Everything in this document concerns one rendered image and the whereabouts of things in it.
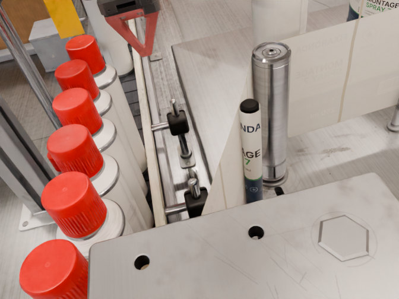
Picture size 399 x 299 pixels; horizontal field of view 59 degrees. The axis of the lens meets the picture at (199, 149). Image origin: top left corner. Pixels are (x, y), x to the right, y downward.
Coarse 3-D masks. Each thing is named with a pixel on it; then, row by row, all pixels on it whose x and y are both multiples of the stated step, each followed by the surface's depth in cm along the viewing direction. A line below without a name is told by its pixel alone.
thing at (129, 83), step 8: (128, 48) 78; (120, 80) 69; (128, 80) 69; (144, 80) 68; (128, 88) 67; (136, 88) 66; (128, 96) 65; (136, 96) 64; (128, 104) 63; (136, 104) 63; (136, 112) 61; (136, 120) 59; (144, 144) 55; (144, 176) 50; (152, 208) 46
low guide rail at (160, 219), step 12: (132, 24) 78; (132, 48) 70; (144, 84) 63; (144, 96) 58; (144, 108) 56; (144, 120) 54; (144, 132) 52; (156, 156) 50; (156, 168) 46; (156, 180) 45; (156, 192) 43; (156, 204) 42; (156, 216) 41
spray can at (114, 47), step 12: (84, 0) 59; (96, 0) 59; (96, 12) 60; (96, 24) 62; (108, 24) 62; (96, 36) 64; (108, 36) 64; (120, 36) 65; (108, 48) 65; (120, 48) 66; (108, 60) 67; (120, 60) 67; (120, 72) 69
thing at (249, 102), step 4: (244, 100) 29; (248, 100) 29; (252, 100) 29; (240, 104) 29; (244, 104) 29; (248, 104) 29; (252, 104) 29; (256, 104) 29; (240, 108) 29; (244, 108) 29; (248, 108) 28; (252, 108) 28; (256, 108) 28; (244, 112) 29; (248, 112) 29; (252, 112) 29
